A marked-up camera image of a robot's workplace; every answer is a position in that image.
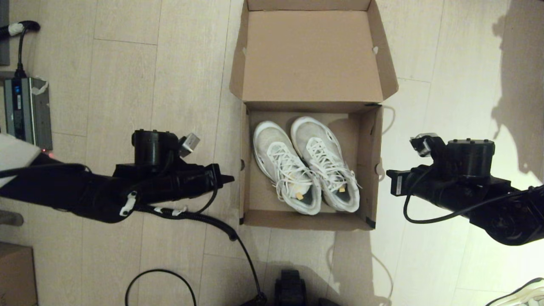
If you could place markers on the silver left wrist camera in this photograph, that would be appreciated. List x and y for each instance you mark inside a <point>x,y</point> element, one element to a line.
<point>190,144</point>

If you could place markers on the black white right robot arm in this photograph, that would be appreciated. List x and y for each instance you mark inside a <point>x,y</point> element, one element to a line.
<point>510,221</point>

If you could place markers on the grey round floor pad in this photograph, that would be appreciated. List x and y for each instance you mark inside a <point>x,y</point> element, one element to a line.
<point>10,219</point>

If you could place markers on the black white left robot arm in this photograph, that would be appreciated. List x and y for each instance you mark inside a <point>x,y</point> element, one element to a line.
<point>85,195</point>

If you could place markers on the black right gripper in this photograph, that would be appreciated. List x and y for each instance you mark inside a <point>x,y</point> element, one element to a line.
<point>450,191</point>

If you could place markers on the white black-soled sneaker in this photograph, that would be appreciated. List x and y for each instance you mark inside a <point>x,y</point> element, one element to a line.
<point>529,293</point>

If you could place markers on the grey power supply unit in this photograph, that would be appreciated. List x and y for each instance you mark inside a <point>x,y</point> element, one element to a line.
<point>27,114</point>

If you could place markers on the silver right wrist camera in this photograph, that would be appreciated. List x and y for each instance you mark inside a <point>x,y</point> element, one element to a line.
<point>425,144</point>

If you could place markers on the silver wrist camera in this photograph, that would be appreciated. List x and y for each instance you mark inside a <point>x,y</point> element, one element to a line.
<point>425,144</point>
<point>190,144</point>

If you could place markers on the dark grey panel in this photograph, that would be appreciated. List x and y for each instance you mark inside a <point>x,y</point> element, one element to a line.
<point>4,29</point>

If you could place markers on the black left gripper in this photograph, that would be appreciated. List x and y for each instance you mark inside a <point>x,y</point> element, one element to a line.
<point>182,185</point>

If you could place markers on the small brown cardboard box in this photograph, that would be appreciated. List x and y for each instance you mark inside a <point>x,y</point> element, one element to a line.
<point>17,276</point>

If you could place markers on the white mesh sneaker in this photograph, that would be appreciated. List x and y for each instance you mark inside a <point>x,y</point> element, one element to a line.
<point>316,136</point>
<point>276,144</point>

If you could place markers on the brown cardboard shoe box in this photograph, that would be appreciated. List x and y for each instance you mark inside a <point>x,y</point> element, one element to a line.
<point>310,55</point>

